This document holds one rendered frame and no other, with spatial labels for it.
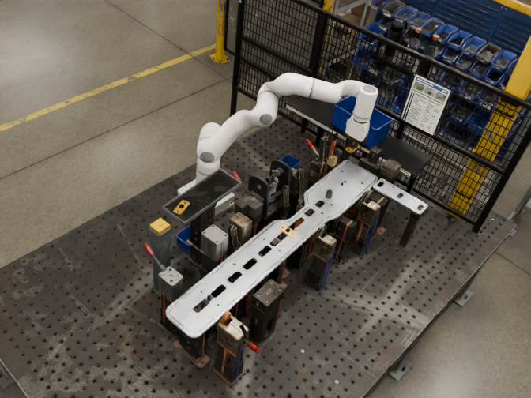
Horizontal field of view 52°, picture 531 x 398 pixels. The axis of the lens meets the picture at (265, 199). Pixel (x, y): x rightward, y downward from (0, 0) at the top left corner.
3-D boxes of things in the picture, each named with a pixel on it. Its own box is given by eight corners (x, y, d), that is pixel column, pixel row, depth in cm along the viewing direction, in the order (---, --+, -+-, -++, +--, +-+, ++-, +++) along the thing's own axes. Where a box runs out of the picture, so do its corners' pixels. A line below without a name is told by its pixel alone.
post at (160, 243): (162, 298, 256) (159, 237, 225) (151, 289, 259) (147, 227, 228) (174, 289, 260) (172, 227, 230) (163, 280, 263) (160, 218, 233)
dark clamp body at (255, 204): (249, 266, 276) (256, 214, 249) (230, 252, 281) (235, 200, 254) (262, 254, 282) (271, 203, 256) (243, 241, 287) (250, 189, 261)
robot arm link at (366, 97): (352, 105, 254) (354, 117, 248) (359, 81, 245) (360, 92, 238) (370, 107, 255) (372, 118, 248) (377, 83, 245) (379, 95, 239)
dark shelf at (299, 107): (412, 178, 292) (414, 174, 290) (283, 106, 328) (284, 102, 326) (431, 160, 305) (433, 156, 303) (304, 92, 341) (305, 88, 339)
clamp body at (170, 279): (172, 337, 242) (171, 290, 217) (155, 322, 246) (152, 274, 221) (187, 324, 247) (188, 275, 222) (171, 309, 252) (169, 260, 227)
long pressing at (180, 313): (199, 346, 208) (199, 343, 207) (159, 311, 217) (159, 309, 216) (380, 179, 291) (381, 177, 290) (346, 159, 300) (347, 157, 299)
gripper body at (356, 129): (348, 114, 252) (343, 133, 260) (366, 125, 248) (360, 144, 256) (356, 108, 257) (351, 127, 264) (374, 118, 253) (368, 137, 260)
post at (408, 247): (408, 253, 293) (425, 217, 273) (391, 242, 298) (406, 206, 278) (414, 247, 297) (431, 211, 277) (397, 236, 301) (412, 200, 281)
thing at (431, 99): (433, 137, 296) (453, 89, 275) (398, 119, 305) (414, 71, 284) (434, 136, 298) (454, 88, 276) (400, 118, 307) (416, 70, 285)
